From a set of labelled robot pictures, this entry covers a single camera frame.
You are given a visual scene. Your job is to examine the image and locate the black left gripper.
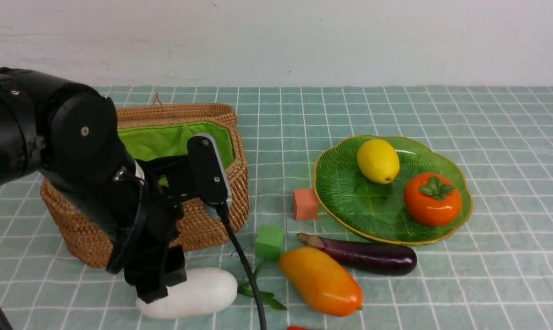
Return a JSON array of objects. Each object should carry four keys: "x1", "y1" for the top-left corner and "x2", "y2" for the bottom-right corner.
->
[{"x1": 124, "y1": 158, "x2": 194, "y2": 304}]

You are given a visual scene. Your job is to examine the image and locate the white radish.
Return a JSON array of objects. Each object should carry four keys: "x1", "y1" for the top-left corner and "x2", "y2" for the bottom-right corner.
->
[{"x1": 136, "y1": 267, "x2": 238, "y2": 319}]

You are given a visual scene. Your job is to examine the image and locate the red chili pepper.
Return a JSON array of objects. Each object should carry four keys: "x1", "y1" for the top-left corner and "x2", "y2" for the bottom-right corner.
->
[{"x1": 287, "y1": 326, "x2": 310, "y2": 330}]

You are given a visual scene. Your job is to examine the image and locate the yellow lemon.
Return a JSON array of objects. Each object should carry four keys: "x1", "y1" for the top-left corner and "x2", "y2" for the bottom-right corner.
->
[{"x1": 356, "y1": 139, "x2": 400, "y2": 184}]

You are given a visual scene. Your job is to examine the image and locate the orange persimmon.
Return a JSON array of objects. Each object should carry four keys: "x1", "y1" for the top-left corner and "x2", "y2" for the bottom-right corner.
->
[{"x1": 403, "y1": 172, "x2": 462, "y2": 228}]

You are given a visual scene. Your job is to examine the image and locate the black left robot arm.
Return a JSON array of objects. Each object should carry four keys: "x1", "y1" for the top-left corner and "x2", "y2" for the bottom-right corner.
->
[{"x1": 0, "y1": 68, "x2": 193, "y2": 303}]

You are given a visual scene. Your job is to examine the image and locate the green foam cube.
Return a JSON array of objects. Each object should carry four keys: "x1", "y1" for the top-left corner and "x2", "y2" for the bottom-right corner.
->
[{"x1": 255, "y1": 225, "x2": 285, "y2": 260}]

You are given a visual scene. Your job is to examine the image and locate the woven rattan basket green lining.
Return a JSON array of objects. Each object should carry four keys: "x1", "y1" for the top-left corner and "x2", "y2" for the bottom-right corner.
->
[{"x1": 40, "y1": 119, "x2": 249, "y2": 268}]

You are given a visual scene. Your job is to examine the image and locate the orange foam cube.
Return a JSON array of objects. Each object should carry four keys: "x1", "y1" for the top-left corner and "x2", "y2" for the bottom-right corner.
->
[{"x1": 293, "y1": 188, "x2": 320, "y2": 221}]

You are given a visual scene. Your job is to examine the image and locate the orange yellow mango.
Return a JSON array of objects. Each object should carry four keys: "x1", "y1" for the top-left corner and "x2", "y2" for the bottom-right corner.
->
[{"x1": 278, "y1": 246, "x2": 363, "y2": 317}]

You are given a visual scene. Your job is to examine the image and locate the woven rattan basket lid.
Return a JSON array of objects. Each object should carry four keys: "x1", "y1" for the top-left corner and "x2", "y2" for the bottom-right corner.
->
[{"x1": 116, "y1": 98, "x2": 238, "y2": 129}]

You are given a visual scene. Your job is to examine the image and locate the purple eggplant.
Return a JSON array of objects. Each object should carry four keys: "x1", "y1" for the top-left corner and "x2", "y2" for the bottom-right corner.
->
[{"x1": 296, "y1": 233, "x2": 417, "y2": 276}]

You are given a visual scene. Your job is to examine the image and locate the green leaf-shaped glass plate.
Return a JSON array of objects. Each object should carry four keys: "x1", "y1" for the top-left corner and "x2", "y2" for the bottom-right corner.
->
[{"x1": 313, "y1": 134, "x2": 474, "y2": 246}]

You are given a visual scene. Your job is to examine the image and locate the green checkered tablecloth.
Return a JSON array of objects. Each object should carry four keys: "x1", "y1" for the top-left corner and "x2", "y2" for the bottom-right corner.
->
[{"x1": 0, "y1": 86, "x2": 553, "y2": 330}]

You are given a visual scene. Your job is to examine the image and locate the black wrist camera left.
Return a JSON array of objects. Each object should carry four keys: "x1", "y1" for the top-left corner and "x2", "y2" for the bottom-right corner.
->
[{"x1": 186, "y1": 133, "x2": 232, "y2": 208}]

